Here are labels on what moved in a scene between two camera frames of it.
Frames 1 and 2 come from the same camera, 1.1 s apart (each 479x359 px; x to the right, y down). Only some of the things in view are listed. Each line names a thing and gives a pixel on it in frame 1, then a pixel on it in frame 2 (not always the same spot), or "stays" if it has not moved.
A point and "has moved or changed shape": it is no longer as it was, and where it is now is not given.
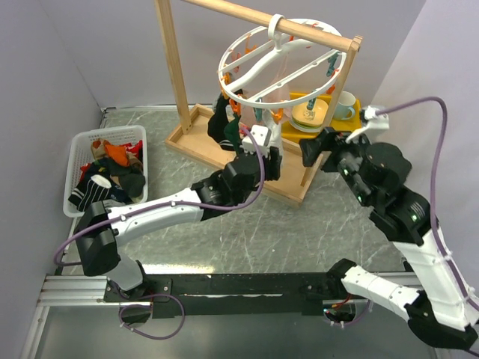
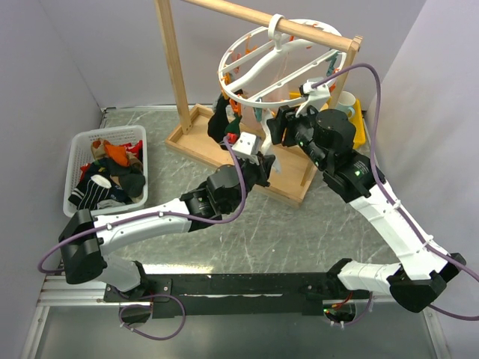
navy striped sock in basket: [90, 192] stays
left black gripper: [272, 164] → [263, 170]
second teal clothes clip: [331, 60] stays
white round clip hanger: [265, 68] stays
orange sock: [119, 153] stays
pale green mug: [344, 110] stays
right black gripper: [327, 139] → [286, 118]
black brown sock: [131, 177] stays
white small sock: [275, 135] has moved or changed shape
